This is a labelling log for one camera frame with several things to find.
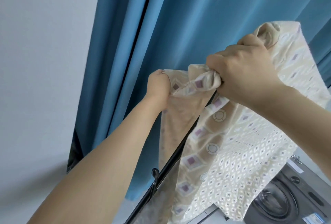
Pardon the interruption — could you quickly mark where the person's right hand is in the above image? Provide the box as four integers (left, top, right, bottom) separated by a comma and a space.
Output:
206, 34, 285, 110

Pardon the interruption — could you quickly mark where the beige patterned towel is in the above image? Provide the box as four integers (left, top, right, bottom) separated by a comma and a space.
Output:
158, 21, 331, 224

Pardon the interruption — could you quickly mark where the blue curtain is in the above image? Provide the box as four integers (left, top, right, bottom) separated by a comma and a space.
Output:
74, 0, 331, 201

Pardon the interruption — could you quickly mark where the grey washing machine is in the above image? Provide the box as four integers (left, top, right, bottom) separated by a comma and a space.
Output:
199, 145, 331, 224

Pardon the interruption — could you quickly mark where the person's left hand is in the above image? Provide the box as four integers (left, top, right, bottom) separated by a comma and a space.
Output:
144, 70, 172, 110

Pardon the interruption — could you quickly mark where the person's right forearm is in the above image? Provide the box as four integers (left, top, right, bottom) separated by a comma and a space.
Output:
251, 85, 331, 159

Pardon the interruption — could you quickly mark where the person's left forearm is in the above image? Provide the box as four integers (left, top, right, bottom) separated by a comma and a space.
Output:
27, 96, 167, 224

